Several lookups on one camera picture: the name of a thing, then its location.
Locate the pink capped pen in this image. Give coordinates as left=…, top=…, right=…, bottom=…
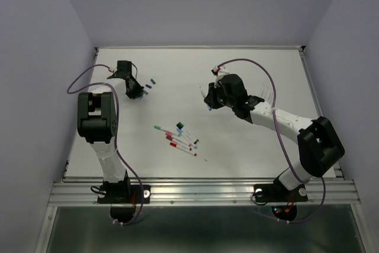
left=165, top=132, right=191, bottom=146

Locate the maroon capped pen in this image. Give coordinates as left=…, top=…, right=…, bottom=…
left=166, top=136, right=192, bottom=150

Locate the aluminium frame rail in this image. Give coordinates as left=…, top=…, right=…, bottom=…
left=48, top=178, right=361, bottom=207

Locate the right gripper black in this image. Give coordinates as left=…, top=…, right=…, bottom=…
left=204, top=79, right=236, bottom=109

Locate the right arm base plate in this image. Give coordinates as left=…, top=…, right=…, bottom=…
left=250, top=183, right=309, bottom=223

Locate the red capped pen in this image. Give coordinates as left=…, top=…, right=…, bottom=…
left=170, top=142, right=197, bottom=156

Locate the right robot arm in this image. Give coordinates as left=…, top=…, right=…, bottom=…
left=204, top=74, right=345, bottom=200

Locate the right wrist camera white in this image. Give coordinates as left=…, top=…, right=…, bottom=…
left=211, top=66, right=230, bottom=87

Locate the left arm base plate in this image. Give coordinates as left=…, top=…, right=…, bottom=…
left=91, top=184, right=151, bottom=226

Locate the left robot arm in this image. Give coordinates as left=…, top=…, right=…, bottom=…
left=66, top=64, right=143, bottom=202

